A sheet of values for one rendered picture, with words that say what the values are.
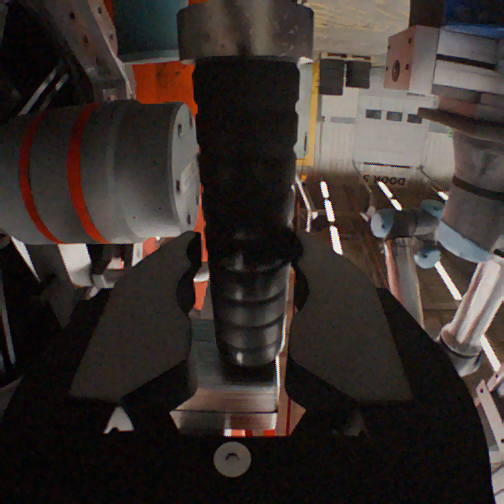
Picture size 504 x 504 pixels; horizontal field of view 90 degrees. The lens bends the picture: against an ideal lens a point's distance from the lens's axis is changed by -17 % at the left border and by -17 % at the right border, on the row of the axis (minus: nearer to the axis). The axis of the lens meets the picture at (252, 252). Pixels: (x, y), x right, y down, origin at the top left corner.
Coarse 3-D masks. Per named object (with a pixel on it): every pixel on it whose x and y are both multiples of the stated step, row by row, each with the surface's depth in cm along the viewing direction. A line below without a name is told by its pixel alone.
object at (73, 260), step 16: (32, 256) 30; (48, 256) 30; (64, 256) 31; (80, 256) 34; (48, 272) 32; (64, 272) 32; (80, 272) 34; (64, 288) 33; (96, 288) 38; (64, 304) 34; (64, 320) 36
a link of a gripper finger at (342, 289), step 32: (320, 256) 10; (320, 288) 9; (352, 288) 9; (320, 320) 8; (352, 320) 7; (384, 320) 7; (288, 352) 7; (320, 352) 7; (352, 352) 7; (384, 352) 7; (288, 384) 7; (320, 384) 6; (352, 384) 6; (384, 384) 6
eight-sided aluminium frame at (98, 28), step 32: (64, 0) 30; (96, 0) 31; (64, 32) 33; (96, 32) 34; (96, 64) 40; (128, 64) 43; (96, 96) 44; (128, 96) 45; (128, 256) 50; (0, 416) 19
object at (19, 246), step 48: (0, 0) 25; (0, 48) 27; (48, 48) 35; (0, 96) 41; (48, 96) 38; (0, 240) 31; (0, 288) 31; (0, 336) 31; (48, 336) 40; (0, 384) 28
